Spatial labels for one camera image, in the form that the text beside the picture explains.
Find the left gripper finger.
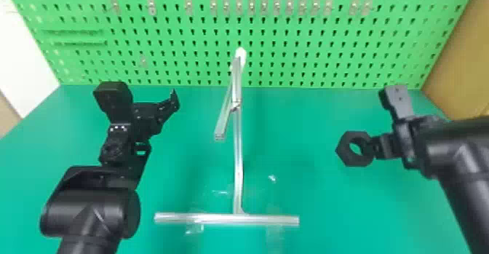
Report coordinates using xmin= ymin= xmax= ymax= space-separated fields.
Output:
xmin=159 ymin=100 xmax=180 ymax=127
xmin=156 ymin=88 xmax=179 ymax=110

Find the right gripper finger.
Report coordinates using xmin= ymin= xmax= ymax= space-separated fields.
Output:
xmin=367 ymin=132 xmax=399 ymax=161

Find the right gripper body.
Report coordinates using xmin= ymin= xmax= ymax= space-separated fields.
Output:
xmin=394 ymin=116 xmax=428 ymax=171

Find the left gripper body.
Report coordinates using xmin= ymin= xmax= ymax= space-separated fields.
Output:
xmin=130 ymin=102 xmax=164 ymax=140

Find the black nut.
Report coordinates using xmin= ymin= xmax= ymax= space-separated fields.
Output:
xmin=335 ymin=130 xmax=376 ymax=168

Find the metal stand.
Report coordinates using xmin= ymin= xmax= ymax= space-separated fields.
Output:
xmin=154 ymin=47 xmax=301 ymax=227

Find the white panel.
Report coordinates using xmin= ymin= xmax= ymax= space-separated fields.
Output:
xmin=0 ymin=0 xmax=61 ymax=119

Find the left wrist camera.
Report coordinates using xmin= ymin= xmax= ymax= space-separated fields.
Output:
xmin=92 ymin=81 xmax=134 ymax=126

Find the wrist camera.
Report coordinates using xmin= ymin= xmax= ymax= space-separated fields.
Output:
xmin=92 ymin=81 xmax=134 ymax=126
xmin=378 ymin=84 xmax=416 ymax=121

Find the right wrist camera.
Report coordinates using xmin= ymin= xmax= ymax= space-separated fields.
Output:
xmin=378 ymin=84 xmax=416 ymax=121

